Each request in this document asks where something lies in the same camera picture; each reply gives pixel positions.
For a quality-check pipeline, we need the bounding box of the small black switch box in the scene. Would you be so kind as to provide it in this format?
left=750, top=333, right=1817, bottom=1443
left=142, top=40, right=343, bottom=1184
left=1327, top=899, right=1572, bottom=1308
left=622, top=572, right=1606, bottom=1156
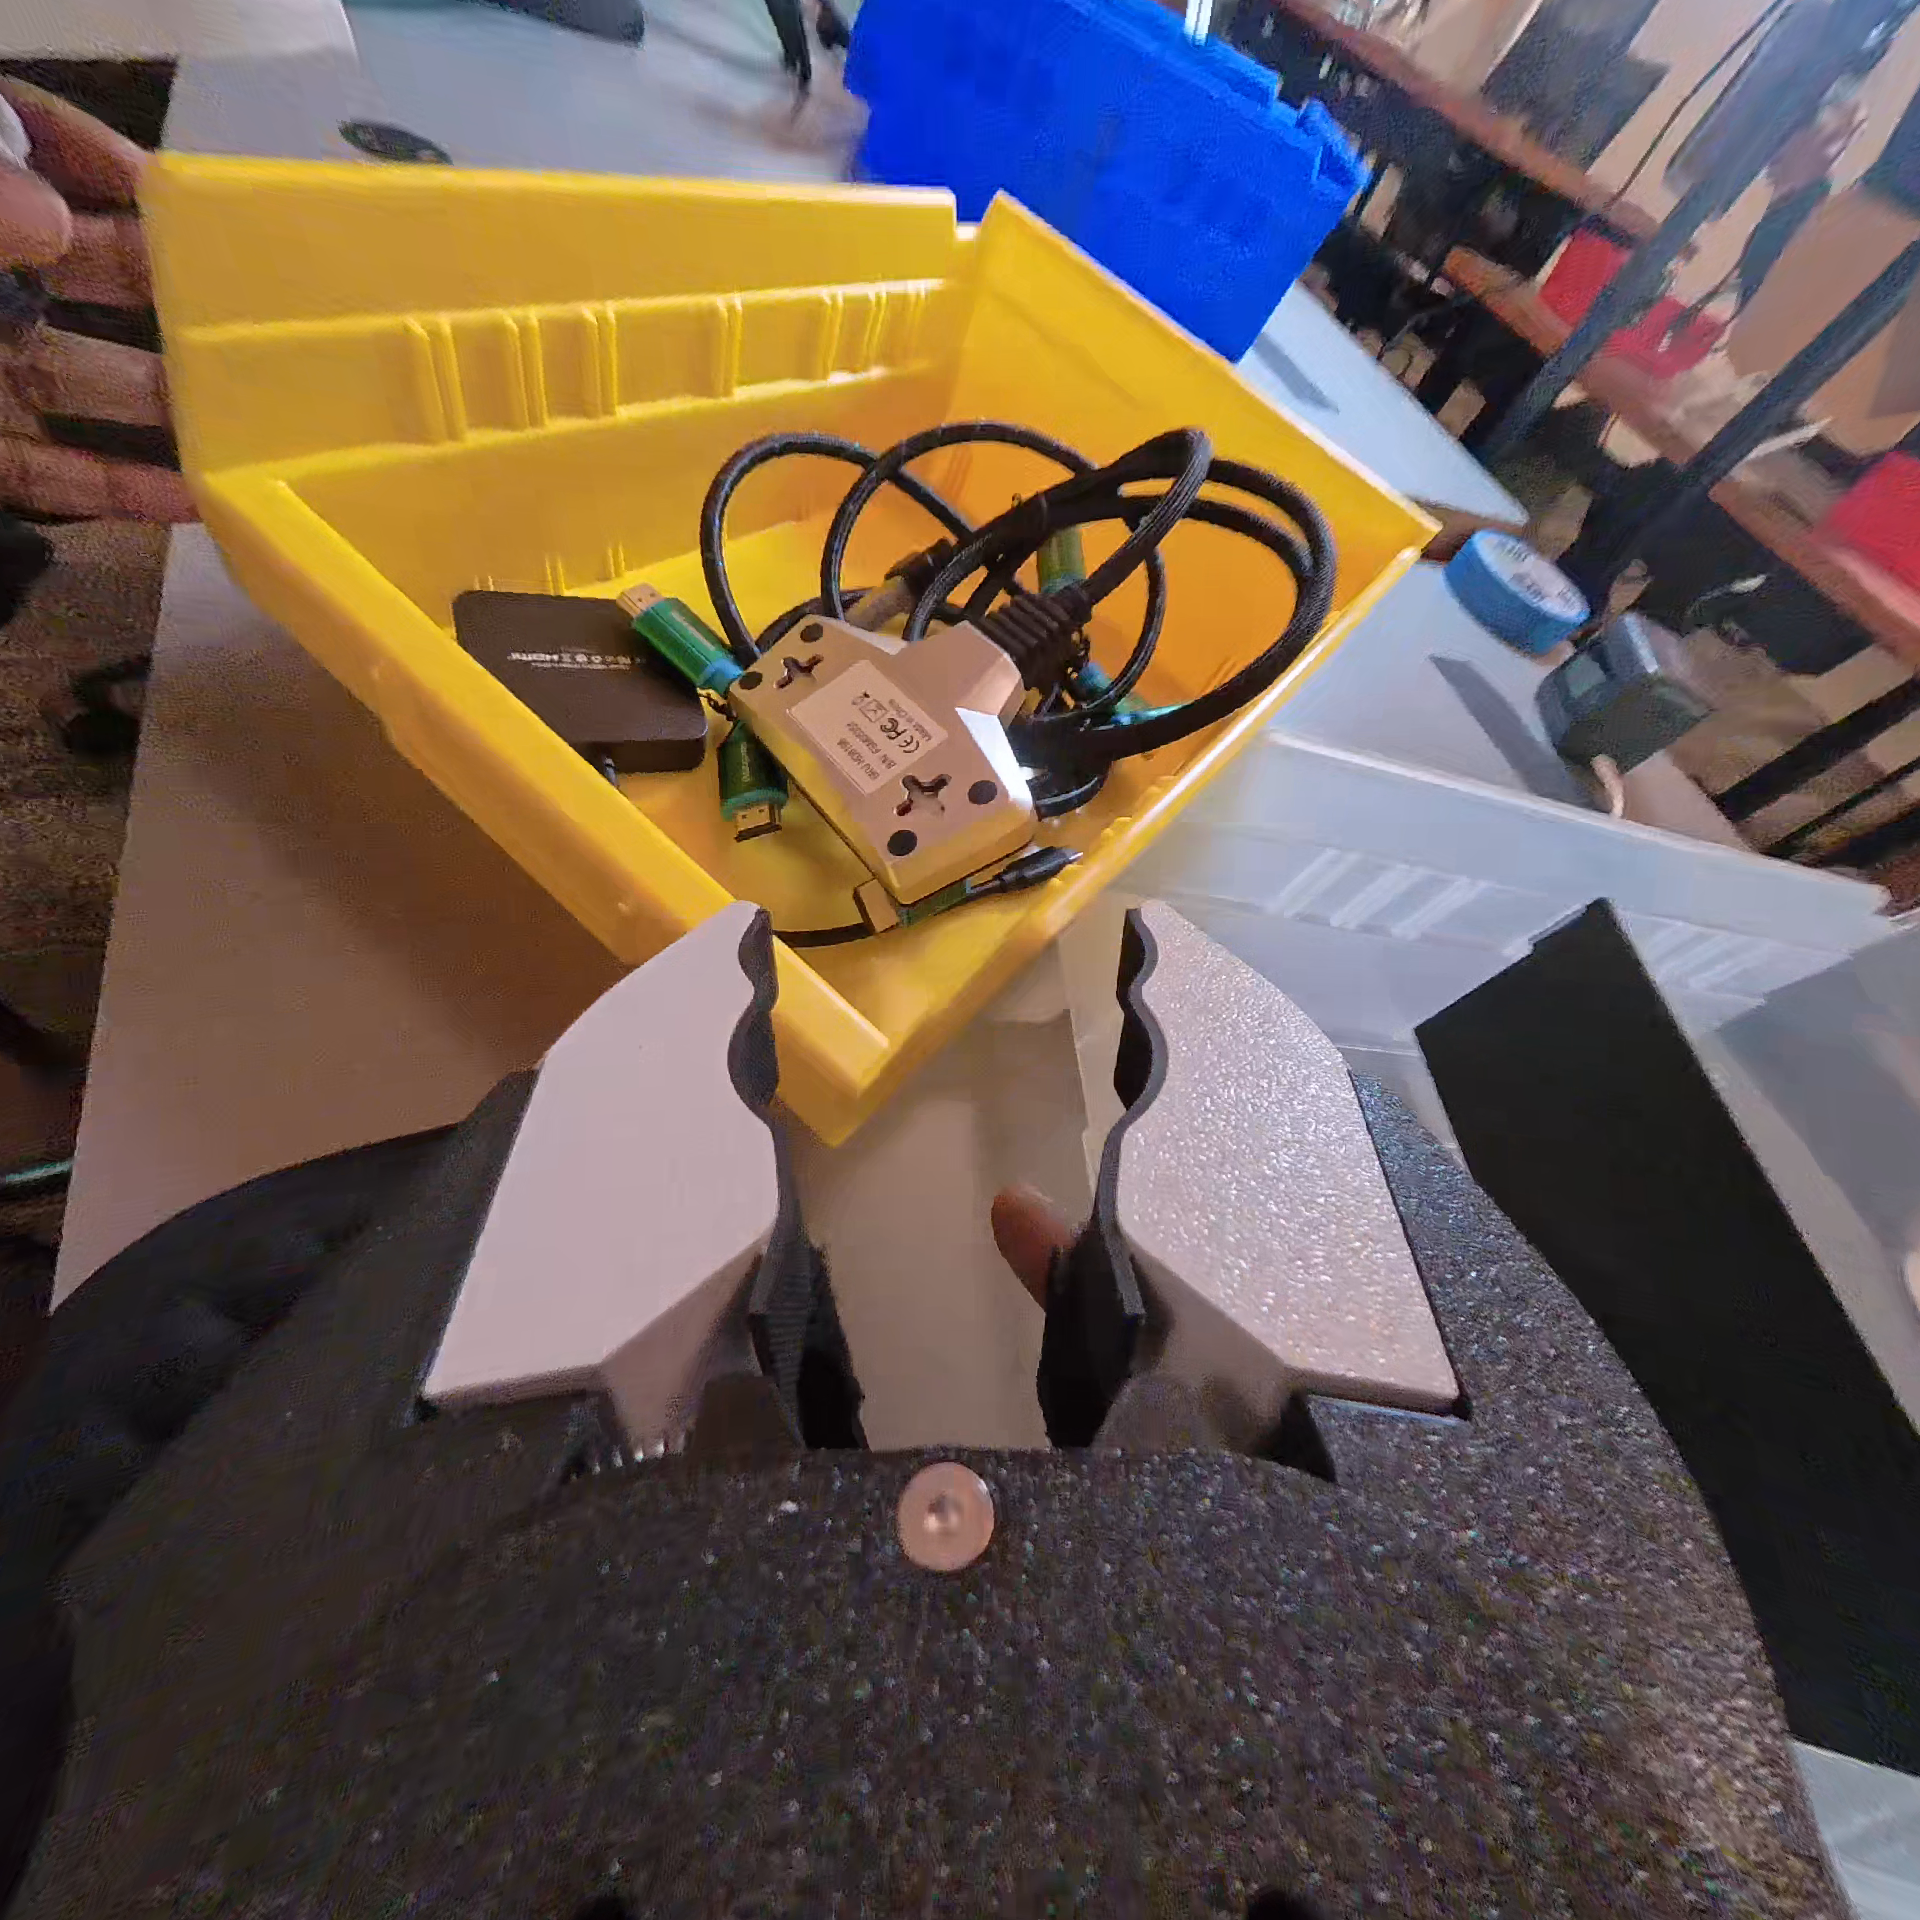
left=450, top=588, right=711, bottom=778

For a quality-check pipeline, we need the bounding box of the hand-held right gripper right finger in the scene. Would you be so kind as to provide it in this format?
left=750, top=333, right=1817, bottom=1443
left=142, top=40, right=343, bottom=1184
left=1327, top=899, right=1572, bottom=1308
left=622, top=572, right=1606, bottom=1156
left=1040, top=904, right=1466, bottom=1447

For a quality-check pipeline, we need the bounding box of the black charger block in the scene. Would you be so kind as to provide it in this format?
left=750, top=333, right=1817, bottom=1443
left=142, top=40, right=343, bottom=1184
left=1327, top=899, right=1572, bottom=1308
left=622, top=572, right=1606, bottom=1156
left=1535, top=612, right=1715, bottom=771

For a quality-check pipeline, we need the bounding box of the yellow plastic bin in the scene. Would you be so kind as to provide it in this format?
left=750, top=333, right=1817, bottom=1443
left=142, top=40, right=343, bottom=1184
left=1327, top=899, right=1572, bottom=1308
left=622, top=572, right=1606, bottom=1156
left=139, top=152, right=1446, bottom=1149

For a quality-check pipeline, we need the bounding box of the red plastic bin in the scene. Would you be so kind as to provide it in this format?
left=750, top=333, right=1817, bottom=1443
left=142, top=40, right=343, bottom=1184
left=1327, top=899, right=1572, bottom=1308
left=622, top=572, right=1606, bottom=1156
left=1543, top=225, right=1728, bottom=378
left=1823, top=449, right=1920, bottom=594

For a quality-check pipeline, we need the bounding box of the blue plastic bin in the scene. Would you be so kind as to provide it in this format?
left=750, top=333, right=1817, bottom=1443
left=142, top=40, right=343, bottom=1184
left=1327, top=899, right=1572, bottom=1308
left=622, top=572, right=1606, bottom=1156
left=843, top=0, right=1369, bottom=367

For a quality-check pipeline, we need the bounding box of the black divider panel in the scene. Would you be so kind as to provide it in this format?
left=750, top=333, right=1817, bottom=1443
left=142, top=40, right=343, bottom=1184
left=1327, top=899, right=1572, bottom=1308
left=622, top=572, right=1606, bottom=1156
left=1415, top=897, right=1920, bottom=1777

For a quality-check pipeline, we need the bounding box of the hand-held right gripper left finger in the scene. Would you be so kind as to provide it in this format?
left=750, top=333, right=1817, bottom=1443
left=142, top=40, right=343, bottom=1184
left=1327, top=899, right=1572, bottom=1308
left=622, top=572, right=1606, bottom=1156
left=423, top=904, right=866, bottom=1460

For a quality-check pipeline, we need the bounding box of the clear plastic bin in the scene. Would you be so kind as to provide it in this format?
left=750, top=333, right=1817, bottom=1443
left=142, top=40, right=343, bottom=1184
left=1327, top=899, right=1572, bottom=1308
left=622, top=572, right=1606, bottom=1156
left=1050, top=555, right=1920, bottom=1920

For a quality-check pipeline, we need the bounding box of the silver cable splitter hub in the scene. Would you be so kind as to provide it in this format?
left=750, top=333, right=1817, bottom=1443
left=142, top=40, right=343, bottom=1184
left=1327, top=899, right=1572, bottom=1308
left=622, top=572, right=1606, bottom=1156
left=728, top=612, right=1043, bottom=908

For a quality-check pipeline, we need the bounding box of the blue tape roll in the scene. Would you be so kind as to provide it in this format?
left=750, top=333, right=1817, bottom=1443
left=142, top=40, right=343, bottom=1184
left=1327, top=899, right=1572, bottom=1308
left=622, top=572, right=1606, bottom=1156
left=1446, top=528, right=1593, bottom=658

